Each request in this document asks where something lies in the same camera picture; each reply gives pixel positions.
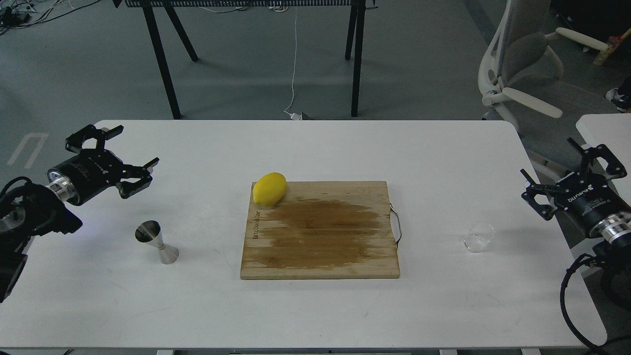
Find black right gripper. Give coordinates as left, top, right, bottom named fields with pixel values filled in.
left=520, top=138, right=630, bottom=247

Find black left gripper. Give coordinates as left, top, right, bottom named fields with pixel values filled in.
left=47, top=124, right=160, bottom=206

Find steel double jigger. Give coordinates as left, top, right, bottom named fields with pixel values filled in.
left=135, top=220, right=179, bottom=265

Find clear glass measuring cup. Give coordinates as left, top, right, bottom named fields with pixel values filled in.
left=463, top=221, right=495, bottom=252

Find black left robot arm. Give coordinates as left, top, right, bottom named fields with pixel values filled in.
left=0, top=124, right=159, bottom=300

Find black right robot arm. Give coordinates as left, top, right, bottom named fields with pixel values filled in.
left=521, top=138, right=631, bottom=355

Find white side table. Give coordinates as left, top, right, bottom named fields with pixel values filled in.
left=575, top=114, right=631, bottom=201

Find grey office chair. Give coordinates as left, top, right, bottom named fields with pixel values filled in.
left=478, top=0, right=617, bottom=180

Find yellow lemon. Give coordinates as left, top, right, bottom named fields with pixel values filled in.
left=252, top=172, right=287, bottom=207

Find wooden cutting board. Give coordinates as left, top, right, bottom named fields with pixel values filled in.
left=240, top=180, right=400, bottom=280

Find white hanging cable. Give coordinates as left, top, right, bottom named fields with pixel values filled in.
left=283, top=7, right=304, bottom=120

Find black metal frame table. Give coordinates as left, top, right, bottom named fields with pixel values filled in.
left=112, top=0, right=378, bottom=120

